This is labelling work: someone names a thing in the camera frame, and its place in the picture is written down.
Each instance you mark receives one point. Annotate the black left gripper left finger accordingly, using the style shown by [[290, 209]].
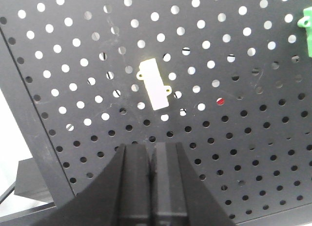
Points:
[[119, 196]]

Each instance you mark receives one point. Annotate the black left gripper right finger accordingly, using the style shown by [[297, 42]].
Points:
[[179, 196]]

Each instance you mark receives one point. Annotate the black box on desk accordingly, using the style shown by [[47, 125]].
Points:
[[30, 183]]

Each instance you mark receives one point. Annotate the black perforated pegboard panel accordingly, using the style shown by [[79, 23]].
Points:
[[241, 101]]

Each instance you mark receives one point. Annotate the yellow toggle switch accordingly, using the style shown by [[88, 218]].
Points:
[[156, 90]]

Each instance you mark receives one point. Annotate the green toggle switch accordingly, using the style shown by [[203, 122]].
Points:
[[306, 23]]

